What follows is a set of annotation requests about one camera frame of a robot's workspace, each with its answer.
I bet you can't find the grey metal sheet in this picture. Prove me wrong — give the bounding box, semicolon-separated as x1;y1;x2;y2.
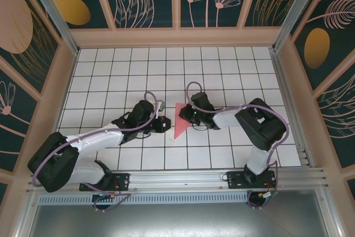
27;189;333;237

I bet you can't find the small circuit board with connector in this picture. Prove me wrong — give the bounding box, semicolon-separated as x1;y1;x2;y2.
259;189;278;200
92;191;117;201

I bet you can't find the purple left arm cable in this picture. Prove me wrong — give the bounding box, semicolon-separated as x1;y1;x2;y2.
31;91;162;213

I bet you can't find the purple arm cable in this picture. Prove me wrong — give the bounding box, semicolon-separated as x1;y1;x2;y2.
31;91;162;213
185;81;291;210

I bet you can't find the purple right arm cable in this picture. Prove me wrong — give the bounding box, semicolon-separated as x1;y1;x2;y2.
185;81;291;210

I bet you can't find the long aluminium base rail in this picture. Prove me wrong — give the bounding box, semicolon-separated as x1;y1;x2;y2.
26;167;331;195

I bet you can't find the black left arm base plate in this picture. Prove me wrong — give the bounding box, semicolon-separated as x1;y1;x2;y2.
79;172;131;192

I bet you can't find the grey slotted cable duct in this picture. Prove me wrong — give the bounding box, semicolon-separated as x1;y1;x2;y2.
37;189;250;206

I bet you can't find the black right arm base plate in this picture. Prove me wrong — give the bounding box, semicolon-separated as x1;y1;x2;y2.
226;170;278;189

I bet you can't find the aluminium side rail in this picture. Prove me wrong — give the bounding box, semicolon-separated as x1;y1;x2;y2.
270;49;331;170

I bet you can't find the aluminium corner post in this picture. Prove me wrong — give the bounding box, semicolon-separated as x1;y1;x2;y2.
273;0;324;52
23;0;80;56

